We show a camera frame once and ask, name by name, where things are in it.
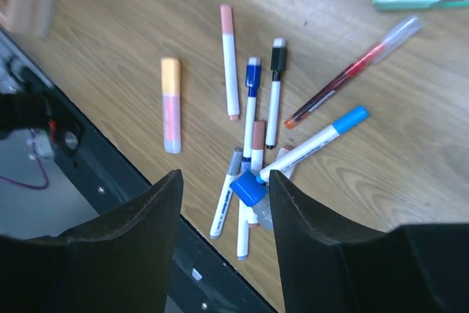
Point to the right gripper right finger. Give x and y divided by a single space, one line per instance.
329 263

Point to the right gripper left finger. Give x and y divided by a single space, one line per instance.
117 262

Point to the orange pink highlighter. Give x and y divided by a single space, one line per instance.
171 90

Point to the grey blue cap glue bottle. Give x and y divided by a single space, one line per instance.
255 196

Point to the grey tip acrylic marker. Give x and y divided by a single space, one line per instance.
226 193

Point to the light blue acrylic marker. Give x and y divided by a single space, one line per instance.
316 142

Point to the brown cap white marker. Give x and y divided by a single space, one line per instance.
257 160

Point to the red gel pen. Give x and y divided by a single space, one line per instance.
399 35

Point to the pink cap white marker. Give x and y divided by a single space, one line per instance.
230 62

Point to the blue cap whiteboard marker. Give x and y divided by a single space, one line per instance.
252 82

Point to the black cap whiteboard marker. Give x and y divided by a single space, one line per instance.
277 67

